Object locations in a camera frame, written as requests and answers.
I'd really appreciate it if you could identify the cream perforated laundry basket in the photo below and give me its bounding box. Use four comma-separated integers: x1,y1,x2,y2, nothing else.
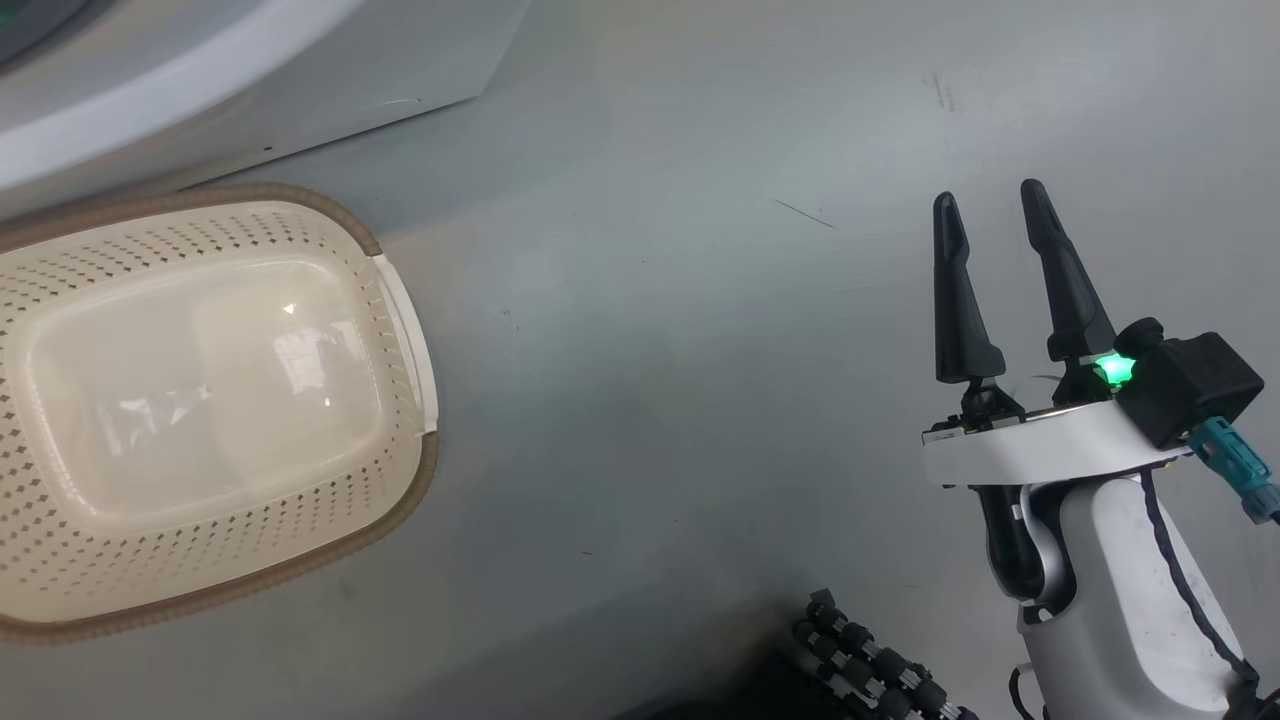
0,183,442,645

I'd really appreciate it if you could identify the white washing machine body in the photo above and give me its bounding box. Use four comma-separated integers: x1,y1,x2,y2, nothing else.
0,0,533,223

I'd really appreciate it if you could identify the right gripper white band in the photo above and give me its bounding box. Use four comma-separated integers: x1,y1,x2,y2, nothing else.
922,179,1193,489

